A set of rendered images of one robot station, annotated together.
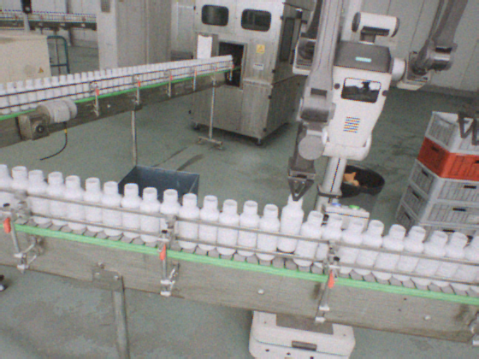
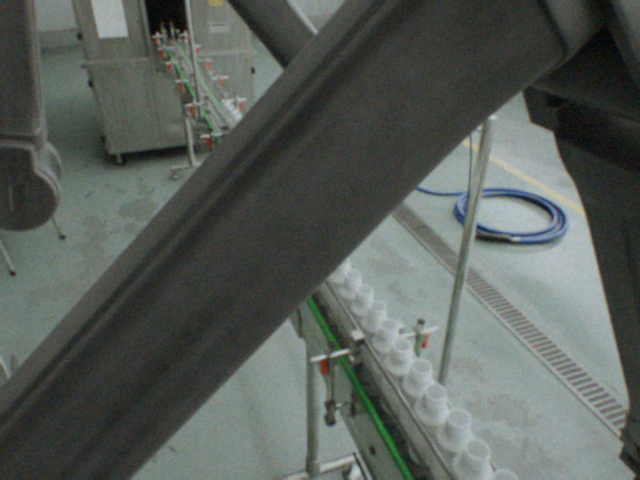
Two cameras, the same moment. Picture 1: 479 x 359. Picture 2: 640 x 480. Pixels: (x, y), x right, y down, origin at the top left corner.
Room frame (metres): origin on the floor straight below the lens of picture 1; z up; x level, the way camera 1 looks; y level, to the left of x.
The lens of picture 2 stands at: (1.17, -0.04, 1.83)
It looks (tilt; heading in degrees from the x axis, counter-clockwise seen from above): 32 degrees down; 247
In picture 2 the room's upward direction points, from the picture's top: straight up
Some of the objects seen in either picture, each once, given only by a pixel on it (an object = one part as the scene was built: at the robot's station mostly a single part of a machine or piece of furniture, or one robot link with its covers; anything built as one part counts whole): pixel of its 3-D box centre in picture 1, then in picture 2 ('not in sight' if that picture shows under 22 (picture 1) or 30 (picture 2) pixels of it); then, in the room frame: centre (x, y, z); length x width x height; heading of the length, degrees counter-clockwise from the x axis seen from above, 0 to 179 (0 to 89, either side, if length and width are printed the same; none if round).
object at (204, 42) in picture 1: (204, 47); not in sight; (4.72, 0.70, 1.22); 0.23 x 0.04 x 0.32; 69
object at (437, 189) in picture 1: (453, 182); not in sight; (2.62, -1.89, 0.55); 0.61 x 0.41 x 0.22; 94
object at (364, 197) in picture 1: (345, 209); not in sight; (2.31, -0.89, 0.32); 0.45 x 0.45 x 0.64
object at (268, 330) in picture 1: (301, 295); not in sight; (1.39, -0.44, 0.24); 0.68 x 0.53 x 0.41; 177
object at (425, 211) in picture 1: (444, 203); not in sight; (2.62, -1.89, 0.33); 0.61 x 0.41 x 0.22; 93
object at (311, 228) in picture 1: (309, 238); not in sight; (0.76, -0.22, 1.09); 0.06 x 0.06 x 0.17
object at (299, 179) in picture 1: (298, 184); not in sight; (0.78, -0.16, 1.25); 0.07 x 0.07 x 0.09; 87
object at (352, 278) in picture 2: not in sight; (351, 303); (0.73, -0.86, 1.08); 0.06 x 0.06 x 0.17
